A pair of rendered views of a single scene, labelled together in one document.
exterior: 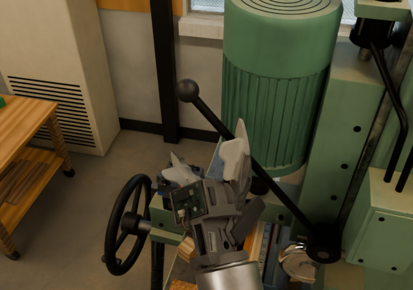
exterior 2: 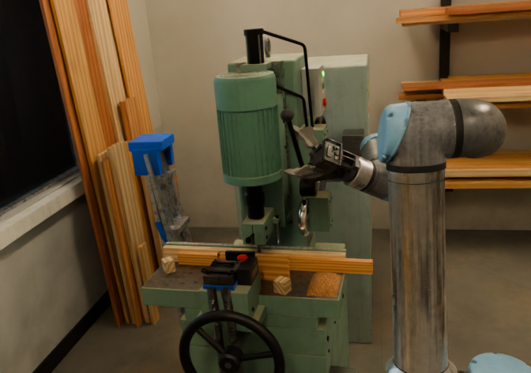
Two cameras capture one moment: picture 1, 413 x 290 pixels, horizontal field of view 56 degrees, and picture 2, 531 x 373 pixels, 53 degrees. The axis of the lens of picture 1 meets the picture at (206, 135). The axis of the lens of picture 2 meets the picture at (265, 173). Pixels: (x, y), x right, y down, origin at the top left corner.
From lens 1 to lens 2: 150 cm
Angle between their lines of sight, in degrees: 79
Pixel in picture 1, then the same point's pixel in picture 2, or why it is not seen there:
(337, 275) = (321, 195)
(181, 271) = (299, 292)
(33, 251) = not seen: outside the picture
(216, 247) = (350, 156)
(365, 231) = not seen: hidden behind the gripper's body
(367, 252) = not seen: hidden behind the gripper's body
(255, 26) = (271, 79)
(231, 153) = (309, 132)
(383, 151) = (297, 120)
